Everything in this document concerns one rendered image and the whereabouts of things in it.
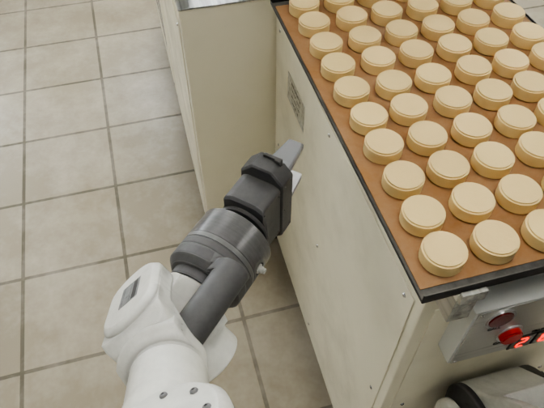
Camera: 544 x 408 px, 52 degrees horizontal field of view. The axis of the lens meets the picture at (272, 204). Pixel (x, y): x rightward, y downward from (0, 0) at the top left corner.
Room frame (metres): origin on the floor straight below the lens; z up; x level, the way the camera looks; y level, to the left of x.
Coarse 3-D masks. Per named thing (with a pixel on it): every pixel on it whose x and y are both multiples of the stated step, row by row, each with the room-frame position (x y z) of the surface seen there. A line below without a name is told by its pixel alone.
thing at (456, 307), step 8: (480, 288) 0.30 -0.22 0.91; (456, 296) 0.30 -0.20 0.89; (464, 296) 0.29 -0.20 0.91; (472, 296) 0.29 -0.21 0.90; (480, 296) 0.30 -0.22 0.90; (440, 304) 0.32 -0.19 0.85; (448, 304) 0.31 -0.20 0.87; (456, 304) 0.30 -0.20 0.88; (464, 304) 0.30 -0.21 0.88; (472, 304) 0.30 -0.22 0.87; (448, 312) 0.30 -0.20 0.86; (456, 312) 0.30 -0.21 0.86; (464, 312) 0.30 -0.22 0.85; (448, 320) 0.30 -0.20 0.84
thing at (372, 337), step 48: (288, 48) 0.89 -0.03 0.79; (288, 96) 0.88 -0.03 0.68; (336, 144) 0.63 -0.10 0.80; (336, 192) 0.60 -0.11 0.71; (288, 240) 0.85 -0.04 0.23; (336, 240) 0.58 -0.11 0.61; (384, 240) 0.44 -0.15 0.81; (336, 288) 0.55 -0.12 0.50; (384, 288) 0.41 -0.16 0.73; (336, 336) 0.51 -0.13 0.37; (384, 336) 0.37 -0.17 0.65; (432, 336) 0.33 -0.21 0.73; (336, 384) 0.47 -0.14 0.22; (384, 384) 0.34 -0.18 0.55; (432, 384) 0.35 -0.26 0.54
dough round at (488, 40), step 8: (480, 32) 0.75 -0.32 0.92; (488, 32) 0.75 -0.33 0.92; (496, 32) 0.75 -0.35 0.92; (504, 32) 0.75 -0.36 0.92; (480, 40) 0.73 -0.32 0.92; (488, 40) 0.72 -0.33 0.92; (496, 40) 0.72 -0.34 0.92; (504, 40) 0.72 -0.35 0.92; (480, 48) 0.72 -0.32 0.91; (488, 48) 0.71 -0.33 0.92; (496, 48) 0.71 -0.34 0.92; (504, 48) 0.72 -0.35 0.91
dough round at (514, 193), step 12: (504, 180) 0.44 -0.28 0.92; (516, 180) 0.44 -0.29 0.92; (528, 180) 0.44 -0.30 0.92; (504, 192) 0.42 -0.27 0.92; (516, 192) 0.42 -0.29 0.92; (528, 192) 0.42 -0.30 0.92; (540, 192) 0.42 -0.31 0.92; (504, 204) 0.41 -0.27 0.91; (516, 204) 0.41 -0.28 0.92; (528, 204) 0.41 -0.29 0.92
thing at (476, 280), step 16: (272, 0) 0.87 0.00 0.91; (288, 0) 0.87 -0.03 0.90; (512, 0) 0.87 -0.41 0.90; (528, 16) 0.82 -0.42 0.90; (288, 32) 0.78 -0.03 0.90; (304, 64) 0.70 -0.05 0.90; (320, 96) 0.62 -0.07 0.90; (336, 128) 0.55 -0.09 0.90; (352, 160) 0.49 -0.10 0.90; (368, 192) 0.44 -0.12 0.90; (384, 224) 0.39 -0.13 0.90; (400, 256) 0.35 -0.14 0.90; (496, 272) 0.33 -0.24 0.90; (512, 272) 0.33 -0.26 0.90; (528, 272) 0.32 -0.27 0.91; (416, 288) 0.30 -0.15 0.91; (432, 288) 0.31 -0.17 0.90; (448, 288) 0.31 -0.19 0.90; (464, 288) 0.30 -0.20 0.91
